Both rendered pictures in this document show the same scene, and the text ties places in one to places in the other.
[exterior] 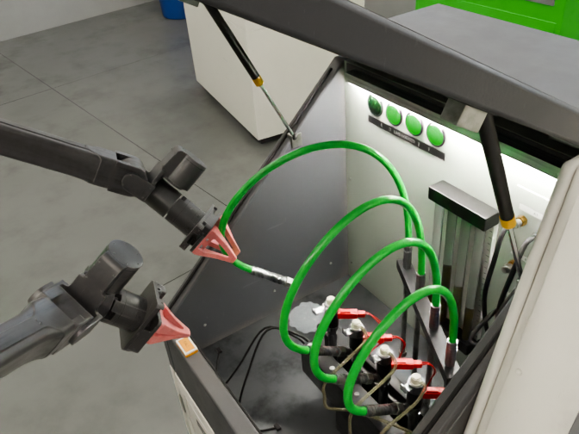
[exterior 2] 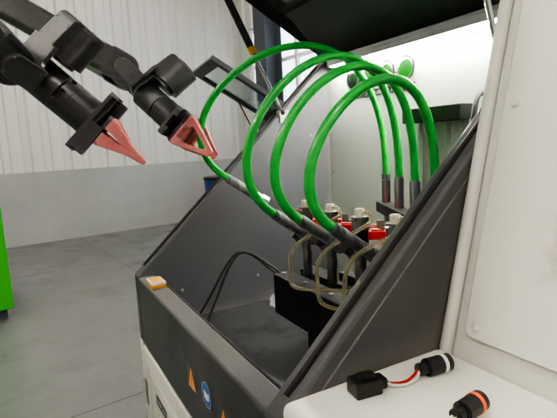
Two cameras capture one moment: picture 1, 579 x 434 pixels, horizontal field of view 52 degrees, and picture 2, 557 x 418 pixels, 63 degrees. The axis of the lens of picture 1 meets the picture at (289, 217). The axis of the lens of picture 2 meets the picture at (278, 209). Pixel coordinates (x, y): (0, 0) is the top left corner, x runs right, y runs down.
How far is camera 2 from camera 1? 69 cm
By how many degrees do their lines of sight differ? 27
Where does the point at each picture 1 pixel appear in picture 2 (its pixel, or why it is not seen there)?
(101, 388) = not seen: outside the picture
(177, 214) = (162, 105)
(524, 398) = (527, 129)
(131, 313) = (83, 99)
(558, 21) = not seen: hidden behind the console
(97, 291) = (48, 42)
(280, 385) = (251, 341)
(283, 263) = (268, 245)
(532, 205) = not seen: hidden behind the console
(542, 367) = (543, 73)
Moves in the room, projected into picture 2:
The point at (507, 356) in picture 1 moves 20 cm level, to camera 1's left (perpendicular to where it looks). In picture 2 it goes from (497, 103) to (326, 111)
